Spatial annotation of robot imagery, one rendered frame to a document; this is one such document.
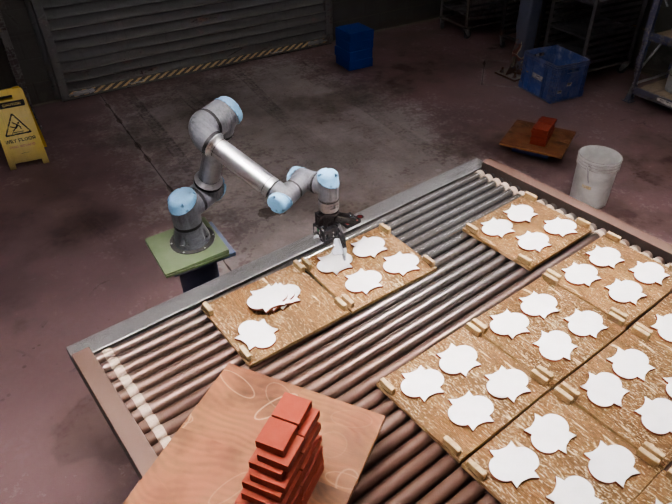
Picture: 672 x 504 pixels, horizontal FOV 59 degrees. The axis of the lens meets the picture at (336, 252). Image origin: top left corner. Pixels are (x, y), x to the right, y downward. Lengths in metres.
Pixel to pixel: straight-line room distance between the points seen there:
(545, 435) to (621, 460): 0.20
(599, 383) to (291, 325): 1.00
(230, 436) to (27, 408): 1.87
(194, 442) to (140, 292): 2.22
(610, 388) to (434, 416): 0.55
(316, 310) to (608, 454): 1.01
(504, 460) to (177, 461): 0.87
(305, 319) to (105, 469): 1.33
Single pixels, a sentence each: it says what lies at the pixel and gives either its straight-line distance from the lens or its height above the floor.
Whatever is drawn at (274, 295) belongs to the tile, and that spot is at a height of 0.97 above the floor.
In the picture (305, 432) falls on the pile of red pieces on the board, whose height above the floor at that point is 1.29.
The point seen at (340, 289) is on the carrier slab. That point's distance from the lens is 2.21.
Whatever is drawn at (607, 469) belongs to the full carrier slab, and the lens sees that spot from 1.85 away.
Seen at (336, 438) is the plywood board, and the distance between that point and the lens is 1.65.
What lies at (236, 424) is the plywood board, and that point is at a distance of 1.70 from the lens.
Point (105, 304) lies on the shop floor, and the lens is 3.82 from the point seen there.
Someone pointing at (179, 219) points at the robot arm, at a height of 1.05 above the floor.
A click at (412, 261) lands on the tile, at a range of 2.33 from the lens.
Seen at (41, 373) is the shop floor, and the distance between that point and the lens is 3.55.
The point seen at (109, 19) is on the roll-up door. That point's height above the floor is 0.68.
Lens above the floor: 2.40
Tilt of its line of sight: 38 degrees down
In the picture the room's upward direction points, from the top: 1 degrees counter-clockwise
